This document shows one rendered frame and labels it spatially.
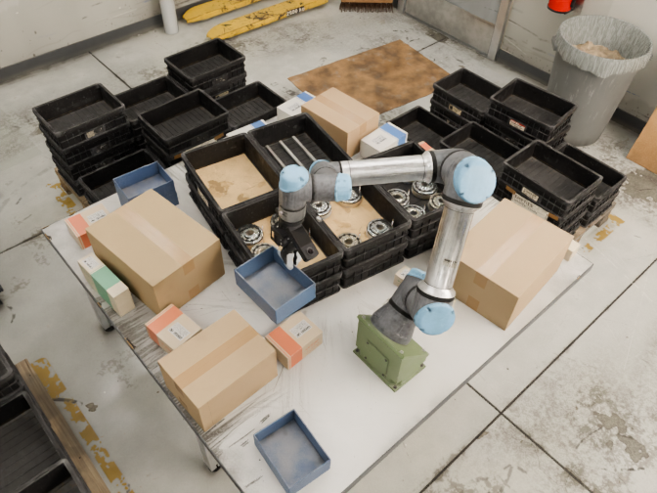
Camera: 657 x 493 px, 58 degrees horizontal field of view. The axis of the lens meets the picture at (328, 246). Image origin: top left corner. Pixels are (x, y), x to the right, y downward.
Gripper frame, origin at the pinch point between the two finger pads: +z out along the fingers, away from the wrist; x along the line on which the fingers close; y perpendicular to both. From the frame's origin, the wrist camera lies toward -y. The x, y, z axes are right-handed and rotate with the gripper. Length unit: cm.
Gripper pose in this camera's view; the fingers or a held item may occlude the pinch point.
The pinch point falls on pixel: (293, 267)
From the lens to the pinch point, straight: 179.9
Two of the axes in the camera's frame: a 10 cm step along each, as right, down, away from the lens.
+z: -0.8, 7.0, 7.1
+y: -6.5, -5.8, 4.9
